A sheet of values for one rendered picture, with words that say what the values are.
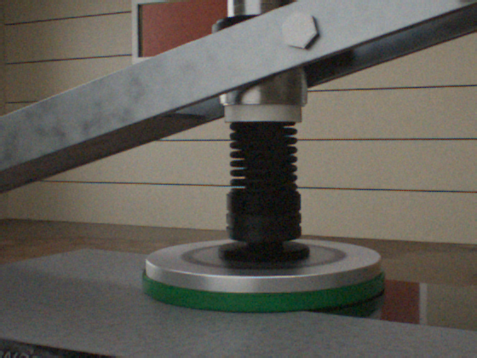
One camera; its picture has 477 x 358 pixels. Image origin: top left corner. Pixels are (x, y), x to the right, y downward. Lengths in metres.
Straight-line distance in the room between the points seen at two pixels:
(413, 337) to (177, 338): 0.16
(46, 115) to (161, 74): 0.12
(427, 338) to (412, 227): 6.28
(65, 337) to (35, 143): 0.24
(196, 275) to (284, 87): 0.18
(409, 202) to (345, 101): 1.19
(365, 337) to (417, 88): 6.32
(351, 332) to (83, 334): 0.18
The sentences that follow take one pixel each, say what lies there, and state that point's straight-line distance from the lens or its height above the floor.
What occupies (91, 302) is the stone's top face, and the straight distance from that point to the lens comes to 0.58.
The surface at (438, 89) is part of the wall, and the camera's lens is 6.66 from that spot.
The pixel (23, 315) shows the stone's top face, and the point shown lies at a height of 0.82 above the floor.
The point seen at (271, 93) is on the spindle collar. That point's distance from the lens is 0.58.
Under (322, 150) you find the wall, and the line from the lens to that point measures 6.97.
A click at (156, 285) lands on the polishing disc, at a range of 0.57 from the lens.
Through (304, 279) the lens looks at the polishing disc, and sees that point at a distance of 0.53.
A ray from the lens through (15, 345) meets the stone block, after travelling 0.49.
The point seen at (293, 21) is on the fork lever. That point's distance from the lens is 0.54.
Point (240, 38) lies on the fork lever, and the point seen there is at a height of 1.04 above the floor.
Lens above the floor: 0.95
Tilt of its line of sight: 3 degrees down
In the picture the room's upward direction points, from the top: straight up
